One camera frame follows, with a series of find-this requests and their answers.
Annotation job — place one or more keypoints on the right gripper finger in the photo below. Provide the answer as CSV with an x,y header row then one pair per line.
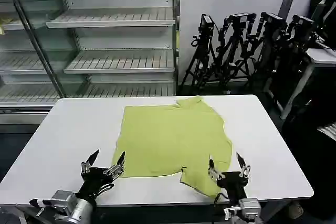
x,y
213,169
245,170

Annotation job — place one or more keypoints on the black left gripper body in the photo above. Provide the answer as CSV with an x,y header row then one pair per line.
x,y
94,179

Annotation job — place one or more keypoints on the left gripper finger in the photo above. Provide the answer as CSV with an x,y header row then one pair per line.
x,y
117,168
90,161

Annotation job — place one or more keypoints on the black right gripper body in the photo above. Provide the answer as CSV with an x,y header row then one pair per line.
x,y
233,182

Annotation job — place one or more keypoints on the yellow-green shirt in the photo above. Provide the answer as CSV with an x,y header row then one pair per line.
x,y
173,140

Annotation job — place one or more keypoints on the black chair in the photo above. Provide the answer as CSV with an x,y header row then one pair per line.
x,y
312,140

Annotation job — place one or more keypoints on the grey metal shelving unit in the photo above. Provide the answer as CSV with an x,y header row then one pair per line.
x,y
118,64

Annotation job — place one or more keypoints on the small white side table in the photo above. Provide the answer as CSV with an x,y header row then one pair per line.
x,y
320,56

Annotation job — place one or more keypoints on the black monitor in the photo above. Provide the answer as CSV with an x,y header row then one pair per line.
x,y
324,14

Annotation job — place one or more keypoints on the black camera tripod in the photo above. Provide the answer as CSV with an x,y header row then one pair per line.
x,y
299,35
270,40
235,45
204,48

